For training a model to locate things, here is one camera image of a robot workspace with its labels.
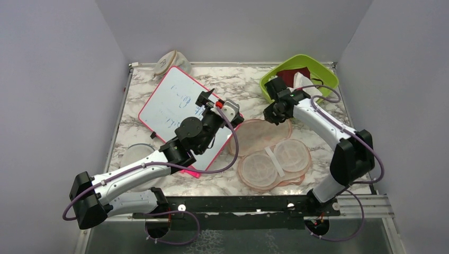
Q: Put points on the green plastic bin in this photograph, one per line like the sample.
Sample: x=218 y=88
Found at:
x=318 y=72

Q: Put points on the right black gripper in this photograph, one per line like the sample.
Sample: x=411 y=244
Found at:
x=269 y=116

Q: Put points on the peach floral mesh laundry bag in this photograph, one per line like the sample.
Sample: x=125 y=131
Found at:
x=268 y=156

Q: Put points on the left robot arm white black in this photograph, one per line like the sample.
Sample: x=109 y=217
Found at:
x=95 y=198

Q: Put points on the maroon bra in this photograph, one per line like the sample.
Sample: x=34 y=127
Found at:
x=288 y=76

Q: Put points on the pink framed whiteboard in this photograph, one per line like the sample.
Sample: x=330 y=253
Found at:
x=171 y=114

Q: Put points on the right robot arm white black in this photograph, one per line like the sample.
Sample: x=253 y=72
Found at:
x=352 y=149

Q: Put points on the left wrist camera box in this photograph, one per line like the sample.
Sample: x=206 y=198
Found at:
x=229 y=108

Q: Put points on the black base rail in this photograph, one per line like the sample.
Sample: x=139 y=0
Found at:
x=183 y=213

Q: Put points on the aluminium frame rail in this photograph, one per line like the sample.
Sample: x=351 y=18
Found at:
x=374 y=207

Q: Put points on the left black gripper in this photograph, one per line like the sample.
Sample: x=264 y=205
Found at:
x=205 y=101

